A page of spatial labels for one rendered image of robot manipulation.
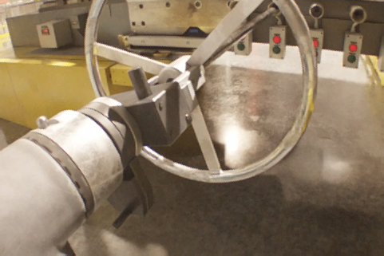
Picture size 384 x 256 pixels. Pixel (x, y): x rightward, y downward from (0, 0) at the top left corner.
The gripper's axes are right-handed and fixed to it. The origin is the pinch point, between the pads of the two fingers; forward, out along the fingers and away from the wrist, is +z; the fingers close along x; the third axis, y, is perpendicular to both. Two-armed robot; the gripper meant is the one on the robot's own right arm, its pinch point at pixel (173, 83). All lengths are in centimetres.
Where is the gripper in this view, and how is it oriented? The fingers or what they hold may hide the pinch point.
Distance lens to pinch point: 39.5
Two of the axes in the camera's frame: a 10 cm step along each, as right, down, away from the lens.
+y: -3.2, -8.9, -3.3
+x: -8.5, 1.1, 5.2
